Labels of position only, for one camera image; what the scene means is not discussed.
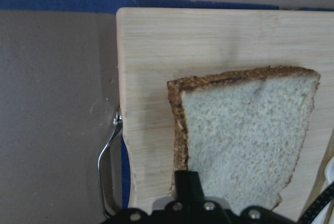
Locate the bread slice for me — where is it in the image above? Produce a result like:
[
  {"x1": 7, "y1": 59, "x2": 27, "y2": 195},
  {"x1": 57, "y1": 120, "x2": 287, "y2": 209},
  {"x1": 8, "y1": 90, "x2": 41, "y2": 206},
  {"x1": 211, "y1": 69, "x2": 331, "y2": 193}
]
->
[{"x1": 167, "y1": 66, "x2": 320, "y2": 214}]

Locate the wooden cutting board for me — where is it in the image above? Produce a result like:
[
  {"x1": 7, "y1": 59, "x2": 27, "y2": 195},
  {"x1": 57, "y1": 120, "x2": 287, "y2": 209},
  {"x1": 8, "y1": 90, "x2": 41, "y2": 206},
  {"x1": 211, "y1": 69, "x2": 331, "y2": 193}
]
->
[{"x1": 116, "y1": 8, "x2": 333, "y2": 220}]

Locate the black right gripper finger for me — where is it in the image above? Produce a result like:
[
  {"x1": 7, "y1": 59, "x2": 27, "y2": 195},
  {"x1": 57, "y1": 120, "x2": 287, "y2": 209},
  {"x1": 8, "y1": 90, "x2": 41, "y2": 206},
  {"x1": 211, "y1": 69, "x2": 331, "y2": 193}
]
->
[{"x1": 174, "y1": 171, "x2": 205, "y2": 203}]

